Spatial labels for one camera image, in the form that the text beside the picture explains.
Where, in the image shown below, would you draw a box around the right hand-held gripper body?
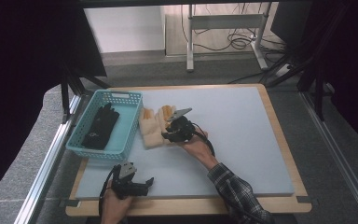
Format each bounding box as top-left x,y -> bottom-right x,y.
165,106 -> 198,143

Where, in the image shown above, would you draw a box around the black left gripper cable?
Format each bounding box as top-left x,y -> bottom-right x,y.
98,163 -> 120,217

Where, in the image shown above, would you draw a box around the light blue plastic basket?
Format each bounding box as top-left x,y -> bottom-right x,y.
65,89 -> 145,162

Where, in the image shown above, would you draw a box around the beige fluffy glove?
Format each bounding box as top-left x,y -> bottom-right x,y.
156,105 -> 179,147
138,106 -> 166,149

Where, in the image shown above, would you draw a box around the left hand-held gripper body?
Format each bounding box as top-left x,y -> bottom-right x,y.
109,161 -> 142,201

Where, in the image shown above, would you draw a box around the black glove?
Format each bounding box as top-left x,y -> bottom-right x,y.
80,102 -> 121,151

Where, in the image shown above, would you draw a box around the aluminium rail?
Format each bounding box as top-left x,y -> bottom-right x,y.
13,93 -> 87,224
298,91 -> 358,224

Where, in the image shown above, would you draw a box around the bundle of black floor cables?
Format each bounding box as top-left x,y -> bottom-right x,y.
180,3 -> 288,63

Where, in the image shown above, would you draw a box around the person's left hand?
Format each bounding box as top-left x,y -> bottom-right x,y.
100,186 -> 135,224

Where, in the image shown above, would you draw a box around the black curtain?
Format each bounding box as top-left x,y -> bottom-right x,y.
0,0 -> 107,210
304,0 -> 358,154

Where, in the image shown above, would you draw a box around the white metal desk frame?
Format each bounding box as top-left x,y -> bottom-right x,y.
186,3 -> 270,74

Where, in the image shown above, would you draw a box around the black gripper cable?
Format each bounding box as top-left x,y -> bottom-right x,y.
191,121 -> 216,157
98,163 -> 120,217

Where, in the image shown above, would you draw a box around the grey foam mat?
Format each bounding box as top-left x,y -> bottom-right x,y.
74,86 -> 296,201

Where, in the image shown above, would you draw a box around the black stand legs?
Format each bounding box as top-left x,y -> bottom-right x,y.
265,0 -> 337,123
60,62 -> 112,124

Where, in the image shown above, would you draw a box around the white power strip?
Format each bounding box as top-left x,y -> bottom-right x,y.
273,63 -> 292,77

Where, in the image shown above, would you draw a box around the person's right hand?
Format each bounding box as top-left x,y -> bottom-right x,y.
179,128 -> 221,171

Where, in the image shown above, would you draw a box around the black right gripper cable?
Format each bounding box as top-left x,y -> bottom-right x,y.
191,121 -> 216,157

